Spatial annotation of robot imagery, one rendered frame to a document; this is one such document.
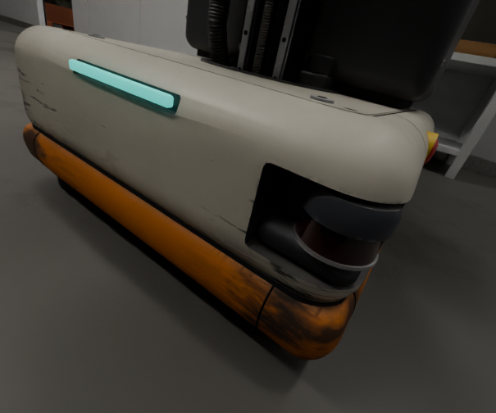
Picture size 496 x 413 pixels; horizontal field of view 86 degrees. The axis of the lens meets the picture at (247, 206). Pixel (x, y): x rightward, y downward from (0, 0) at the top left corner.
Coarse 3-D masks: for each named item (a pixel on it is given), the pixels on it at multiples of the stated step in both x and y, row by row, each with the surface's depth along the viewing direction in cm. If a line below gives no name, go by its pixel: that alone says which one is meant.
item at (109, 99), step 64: (64, 64) 35; (128, 64) 30; (192, 64) 34; (64, 128) 39; (128, 128) 31; (192, 128) 25; (256, 128) 22; (320, 128) 20; (384, 128) 20; (128, 192) 36; (192, 192) 28; (256, 192) 23; (320, 192) 20; (384, 192) 18; (192, 256) 30; (256, 256) 25; (320, 256) 21; (256, 320) 27; (320, 320) 24
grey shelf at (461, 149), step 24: (480, 0) 138; (480, 24) 141; (456, 72) 152; (480, 72) 136; (432, 96) 161; (456, 96) 155; (480, 96) 149; (456, 120) 158; (480, 120) 119; (456, 144) 145; (456, 168) 129
